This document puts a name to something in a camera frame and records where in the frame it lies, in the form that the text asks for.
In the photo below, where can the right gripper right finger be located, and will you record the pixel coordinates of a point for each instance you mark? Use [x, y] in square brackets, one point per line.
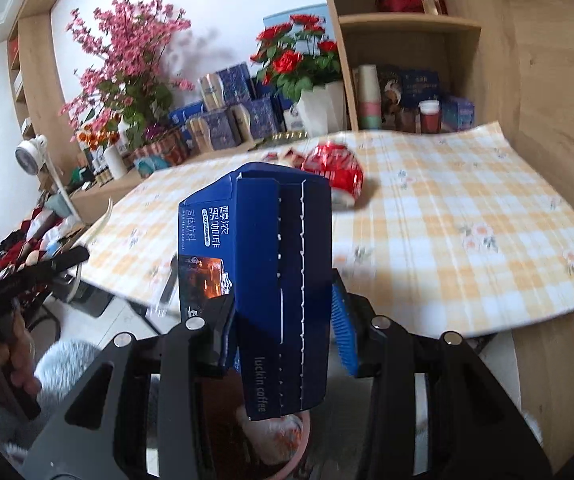
[437, 386]

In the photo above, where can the white flower pot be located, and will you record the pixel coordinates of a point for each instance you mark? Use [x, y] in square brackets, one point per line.
[323, 110]

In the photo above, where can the yellow plaid tablecloth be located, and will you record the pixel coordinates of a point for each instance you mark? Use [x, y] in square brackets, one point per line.
[458, 232]

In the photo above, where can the red cigarette box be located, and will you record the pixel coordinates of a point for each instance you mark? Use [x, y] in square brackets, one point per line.
[291, 159]

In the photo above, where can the crushed red soda can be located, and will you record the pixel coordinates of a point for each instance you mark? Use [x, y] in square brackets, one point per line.
[338, 164]

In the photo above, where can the person's hand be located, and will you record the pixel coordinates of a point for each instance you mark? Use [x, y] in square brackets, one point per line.
[20, 354]

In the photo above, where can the pink blossom plant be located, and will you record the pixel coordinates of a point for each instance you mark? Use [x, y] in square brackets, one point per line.
[126, 93]

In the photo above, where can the red white cup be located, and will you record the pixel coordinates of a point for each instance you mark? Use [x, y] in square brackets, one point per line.
[430, 116]

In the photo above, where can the blue box on shelf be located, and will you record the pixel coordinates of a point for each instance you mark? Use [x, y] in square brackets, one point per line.
[457, 114]

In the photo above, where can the blue gold gift box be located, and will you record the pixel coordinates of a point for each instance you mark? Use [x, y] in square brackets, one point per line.
[213, 131]
[227, 87]
[255, 119]

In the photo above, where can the floral white plastic bag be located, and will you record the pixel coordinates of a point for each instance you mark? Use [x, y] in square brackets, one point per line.
[275, 440]

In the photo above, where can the white desk fan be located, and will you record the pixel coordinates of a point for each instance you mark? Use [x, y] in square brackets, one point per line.
[32, 156]

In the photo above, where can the red rose bouquet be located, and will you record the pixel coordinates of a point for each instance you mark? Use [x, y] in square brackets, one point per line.
[297, 56]

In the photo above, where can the white slim vase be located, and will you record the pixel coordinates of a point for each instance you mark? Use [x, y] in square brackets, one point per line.
[115, 162]

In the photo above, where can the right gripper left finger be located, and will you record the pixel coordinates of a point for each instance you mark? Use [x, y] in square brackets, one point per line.
[100, 428]

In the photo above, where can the maroon trash bin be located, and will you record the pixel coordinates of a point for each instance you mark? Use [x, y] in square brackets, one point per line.
[241, 448]

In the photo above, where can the woven flower basket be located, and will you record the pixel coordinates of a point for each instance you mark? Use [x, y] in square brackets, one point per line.
[168, 151]

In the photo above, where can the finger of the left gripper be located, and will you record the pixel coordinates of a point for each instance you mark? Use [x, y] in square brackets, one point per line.
[42, 273]

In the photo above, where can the stack of paper cups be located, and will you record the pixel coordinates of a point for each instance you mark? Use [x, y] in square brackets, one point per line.
[368, 97]

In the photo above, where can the grey fluffy cushion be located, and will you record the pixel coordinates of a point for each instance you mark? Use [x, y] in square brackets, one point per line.
[22, 418]

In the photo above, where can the wooden shelf unit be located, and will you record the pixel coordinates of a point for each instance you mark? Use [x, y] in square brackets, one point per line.
[472, 48]

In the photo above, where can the blue coffee box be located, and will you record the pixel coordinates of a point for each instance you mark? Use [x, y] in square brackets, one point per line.
[262, 235]

